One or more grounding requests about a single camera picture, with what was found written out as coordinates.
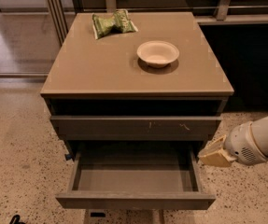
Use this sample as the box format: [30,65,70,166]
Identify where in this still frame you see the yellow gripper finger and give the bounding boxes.
[203,135,226,154]
[198,149,236,167]

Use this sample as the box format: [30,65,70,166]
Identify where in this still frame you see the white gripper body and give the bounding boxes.
[224,121,268,166]

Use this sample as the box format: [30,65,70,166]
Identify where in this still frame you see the grey drawer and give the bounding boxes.
[50,116,221,141]
[56,148,216,210]

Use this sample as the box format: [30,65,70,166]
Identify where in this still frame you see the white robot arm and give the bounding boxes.
[198,117,268,167]

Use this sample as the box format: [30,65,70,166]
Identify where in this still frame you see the grey drawer cabinet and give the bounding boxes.
[41,12,233,155]

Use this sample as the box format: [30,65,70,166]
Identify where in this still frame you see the grey top drawer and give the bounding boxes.
[50,116,221,141]

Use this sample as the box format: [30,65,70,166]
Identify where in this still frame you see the white paper bowl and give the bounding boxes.
[136,41,179,68]

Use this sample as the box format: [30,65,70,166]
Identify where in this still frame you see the black floor marker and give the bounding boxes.
[90,212,106,218]

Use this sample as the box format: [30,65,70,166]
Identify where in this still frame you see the green chip bag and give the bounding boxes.
[92,9,138,39]

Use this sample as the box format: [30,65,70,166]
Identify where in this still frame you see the black object on floor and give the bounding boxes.
[9,215,25,224]

